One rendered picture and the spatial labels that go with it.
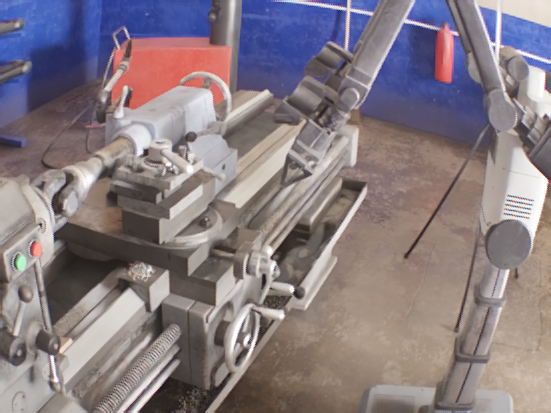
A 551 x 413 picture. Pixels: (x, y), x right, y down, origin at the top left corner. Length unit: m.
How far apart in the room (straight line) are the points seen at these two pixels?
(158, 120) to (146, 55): 2.77
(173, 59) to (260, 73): 1.61
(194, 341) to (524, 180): 0.99
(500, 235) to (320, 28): 4.39
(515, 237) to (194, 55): 3.38
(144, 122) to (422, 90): 4.04
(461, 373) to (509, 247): 0.48
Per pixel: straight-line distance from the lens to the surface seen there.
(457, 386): 2.07
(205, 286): 1.79
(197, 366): 1.90
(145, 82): 4.83
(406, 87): 5.83
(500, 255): 1.76
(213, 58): 4.72
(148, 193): 1.72
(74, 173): 1.75
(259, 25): 6.11
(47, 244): 1.53
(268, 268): 1.85
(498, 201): 1.69
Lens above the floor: 1.82
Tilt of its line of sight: 27 degrees down
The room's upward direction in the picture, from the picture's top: 4 degrees clockwise
